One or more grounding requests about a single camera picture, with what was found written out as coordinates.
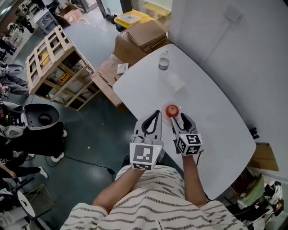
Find open cardboard carton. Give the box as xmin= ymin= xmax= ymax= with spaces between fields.
xmin=56 ymin=4 xmax=84 ymax=26

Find striped white shirt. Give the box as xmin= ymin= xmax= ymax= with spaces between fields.
xmin=60 ymin=165 xmax=248 ymax=230

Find wooden slatted crate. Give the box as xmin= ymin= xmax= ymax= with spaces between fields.
xmin=25 ymin=24 xmax=98 ymax=112

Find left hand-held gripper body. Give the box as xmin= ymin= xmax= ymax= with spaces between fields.
xmin=129 ymin=133 xmax=165 ymax=172

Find large brown cardboard box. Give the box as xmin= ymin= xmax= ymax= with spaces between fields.
xmin=113 ymin=31 xmax=159 ymax=67

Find black and white garments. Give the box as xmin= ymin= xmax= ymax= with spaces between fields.
xmin=263 ymin=181 xmax=284 ymax=217

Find brown cardboard piece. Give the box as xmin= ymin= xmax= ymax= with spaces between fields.
xmin=247 ymin=142 xmax=280 ymax=173

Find black floor power cable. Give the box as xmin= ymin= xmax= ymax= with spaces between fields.
xmin=44 ymin=154 xmax=116 ymax=175

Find dark brown carton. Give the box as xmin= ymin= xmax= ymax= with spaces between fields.
xmin=229 ymin=167 xmax=259 ymax=198

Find flattened cardboard sheet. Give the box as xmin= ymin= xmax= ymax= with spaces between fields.
xmin=90 ymin=55 xmax=135 ymax=108

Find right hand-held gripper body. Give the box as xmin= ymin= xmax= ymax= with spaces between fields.
xmin=172 ymin=128 xmax=203 ymax=156

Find grey metal cabinet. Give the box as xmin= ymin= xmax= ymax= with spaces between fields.
xmin=33 ymin=8 xmax=61 ymax=35

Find person's left forearm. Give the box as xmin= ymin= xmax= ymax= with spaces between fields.
xmin=92 ymin=167 xmax=147 ymax=217

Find black power adapter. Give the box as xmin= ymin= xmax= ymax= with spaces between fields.
xmin=249 ymin=127 xmax=261 ymax=142

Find white hand-held device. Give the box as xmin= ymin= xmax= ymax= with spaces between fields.
xmin=8 ymin=64 xmax=24 ymax=75

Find flat brown cardboard box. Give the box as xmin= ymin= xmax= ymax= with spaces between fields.
xmin=126 ymin=21 xmax=169 ymax=52

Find red apple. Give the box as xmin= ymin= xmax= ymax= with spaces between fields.
xmin=165 ymin=104 xmax=180 ymax=119

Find white paper label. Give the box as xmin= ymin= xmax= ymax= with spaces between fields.
xmin=117 ymin=63 xmax=130 ymax=75

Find green plastic bag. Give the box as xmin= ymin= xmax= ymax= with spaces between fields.
xmin=237 ymin=174 xmax=266 ymax=208

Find white round device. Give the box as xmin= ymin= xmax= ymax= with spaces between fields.
xmin=21 ymin=103 xmax=60 ymax=131

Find glass door black frame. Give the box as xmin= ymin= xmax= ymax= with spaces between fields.
xmin=72 ymin=0 xmax=127 ymax=20

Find clothes on rack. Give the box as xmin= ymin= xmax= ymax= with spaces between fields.
xmin=15 ymin=11 xmax=35 ymax=33

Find white round stool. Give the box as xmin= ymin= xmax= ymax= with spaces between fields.
xmin=17 ymin=190 xmax=37 ymax=219

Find person's right forearm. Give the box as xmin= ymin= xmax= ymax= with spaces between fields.
xmin=181 ymin=154 xmax=208 ymax=208

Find clear plastic water bottle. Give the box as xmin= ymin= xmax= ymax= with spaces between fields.
xmin=158 ymin=49 xmax=171 ymax=71

